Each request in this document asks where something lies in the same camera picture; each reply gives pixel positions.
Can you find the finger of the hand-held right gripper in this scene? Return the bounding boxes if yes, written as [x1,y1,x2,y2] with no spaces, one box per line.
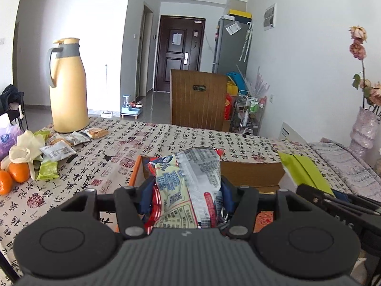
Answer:
[296,184,370,217]
[335,191,381,214]

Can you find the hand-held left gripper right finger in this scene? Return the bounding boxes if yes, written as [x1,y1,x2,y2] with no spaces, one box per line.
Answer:
[221,179,316,239]

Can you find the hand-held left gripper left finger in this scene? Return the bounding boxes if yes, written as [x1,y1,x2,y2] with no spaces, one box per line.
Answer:
[60,180,156,239]

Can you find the green snack packet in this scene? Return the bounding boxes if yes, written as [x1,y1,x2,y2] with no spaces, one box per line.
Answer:
[278,153,334,196]

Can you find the red cardboard box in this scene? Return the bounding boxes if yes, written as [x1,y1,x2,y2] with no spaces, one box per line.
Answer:
[100,154,299,233]

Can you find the red chips bag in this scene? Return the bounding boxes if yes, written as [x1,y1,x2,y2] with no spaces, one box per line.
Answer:
[147,147,226,230]

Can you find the grey quilted cloth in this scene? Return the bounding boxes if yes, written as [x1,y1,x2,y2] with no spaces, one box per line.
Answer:
[306,138,381,195]

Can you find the calligraphy printed tablecloth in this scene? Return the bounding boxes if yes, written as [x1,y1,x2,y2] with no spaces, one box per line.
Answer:
[0,117,358,279]

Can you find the white carton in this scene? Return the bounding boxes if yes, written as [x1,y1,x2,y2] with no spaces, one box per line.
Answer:
[278,122,310,144]

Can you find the pink textured vase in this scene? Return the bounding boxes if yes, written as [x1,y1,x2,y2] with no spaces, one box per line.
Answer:
[348,106,381,156]

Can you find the brown cookie packet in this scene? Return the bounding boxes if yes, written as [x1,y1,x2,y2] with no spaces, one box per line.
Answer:
[83,127,109,139]

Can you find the red gift box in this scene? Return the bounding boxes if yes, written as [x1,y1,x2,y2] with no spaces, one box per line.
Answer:
[223,94,236,121]

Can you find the blue pet water dispenser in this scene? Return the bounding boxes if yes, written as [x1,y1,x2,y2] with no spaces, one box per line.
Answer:
[120,95,144,120]

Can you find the small white printed packet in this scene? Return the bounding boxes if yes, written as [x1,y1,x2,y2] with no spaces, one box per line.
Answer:
[64,131,91,147]
[39,141,77,162]

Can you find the wooden chair back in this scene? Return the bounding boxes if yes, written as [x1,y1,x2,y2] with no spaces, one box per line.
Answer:
[170,69,229,132]

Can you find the pale green printed packet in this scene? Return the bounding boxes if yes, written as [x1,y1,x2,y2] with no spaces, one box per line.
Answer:
[36,158,59,181]

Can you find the small brown packet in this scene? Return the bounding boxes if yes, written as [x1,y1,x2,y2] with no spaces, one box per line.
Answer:
[48,134,73,148]

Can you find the blue plastic bin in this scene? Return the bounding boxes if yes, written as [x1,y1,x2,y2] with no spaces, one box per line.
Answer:
[226,71,248,92]

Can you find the white dried pampas grass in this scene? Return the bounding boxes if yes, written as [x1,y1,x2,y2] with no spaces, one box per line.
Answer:
[248,67,270,96]

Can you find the small green packet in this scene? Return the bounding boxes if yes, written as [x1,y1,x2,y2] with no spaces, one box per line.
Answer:
[33,130,51,144]

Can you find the yellow thermos jug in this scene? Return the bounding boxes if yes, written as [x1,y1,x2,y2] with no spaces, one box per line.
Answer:
[46,38,90,133]

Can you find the cream rubber glove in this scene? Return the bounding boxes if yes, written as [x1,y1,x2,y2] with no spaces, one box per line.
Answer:
[0,130,46,180]

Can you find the dark brown door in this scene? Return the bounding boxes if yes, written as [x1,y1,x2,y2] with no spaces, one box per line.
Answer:
[155,15,206,93]

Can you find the grey refrigerator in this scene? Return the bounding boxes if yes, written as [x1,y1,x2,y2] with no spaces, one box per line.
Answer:
[212,17,252,75]

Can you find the grey interior door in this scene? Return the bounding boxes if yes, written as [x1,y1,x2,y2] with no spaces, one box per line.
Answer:
[135,4,154,97]

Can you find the purple tissue pack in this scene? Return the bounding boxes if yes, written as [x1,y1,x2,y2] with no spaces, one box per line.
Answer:
[0,124,25,160]

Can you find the white umbrella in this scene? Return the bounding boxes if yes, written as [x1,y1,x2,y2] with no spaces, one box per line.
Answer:
[239,22,254,63]

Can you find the dried pink roses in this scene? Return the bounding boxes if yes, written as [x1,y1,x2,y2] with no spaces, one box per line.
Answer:
[349,26,381,114]

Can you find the black folding chair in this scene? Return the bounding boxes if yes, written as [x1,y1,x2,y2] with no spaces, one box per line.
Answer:
[0,84,29,132]

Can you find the white paper sheet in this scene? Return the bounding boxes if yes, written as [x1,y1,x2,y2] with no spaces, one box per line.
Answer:
[225,22,242,35]

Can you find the yellow box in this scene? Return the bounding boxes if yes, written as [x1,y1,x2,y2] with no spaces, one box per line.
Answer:
[228,10,253,20]

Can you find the wire rack trolley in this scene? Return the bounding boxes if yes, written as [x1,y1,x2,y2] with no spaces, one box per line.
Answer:
[234,94,267,135]

